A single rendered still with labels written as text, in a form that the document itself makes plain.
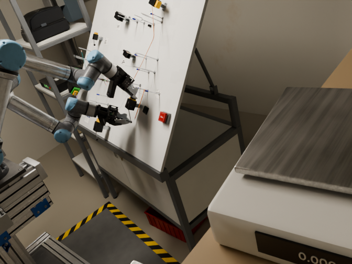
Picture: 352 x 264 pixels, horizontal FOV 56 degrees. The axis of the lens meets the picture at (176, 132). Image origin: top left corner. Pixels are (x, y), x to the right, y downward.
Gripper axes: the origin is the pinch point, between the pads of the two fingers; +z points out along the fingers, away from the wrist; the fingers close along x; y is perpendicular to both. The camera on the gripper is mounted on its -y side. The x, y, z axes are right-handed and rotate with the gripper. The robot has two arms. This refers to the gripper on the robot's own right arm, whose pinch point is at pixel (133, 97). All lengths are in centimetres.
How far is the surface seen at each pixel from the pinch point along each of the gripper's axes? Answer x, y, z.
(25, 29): 95, -8, -36
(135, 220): 26, -73, 100
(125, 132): 5.6, -19.0, 16.5
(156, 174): -33.4, -24.4, 19.5
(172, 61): -12.7, 27.3, -4.8
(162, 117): -25.4, 0.8, 3.6
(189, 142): -17.7, 1.2, 40.9
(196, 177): -36, -13, 44
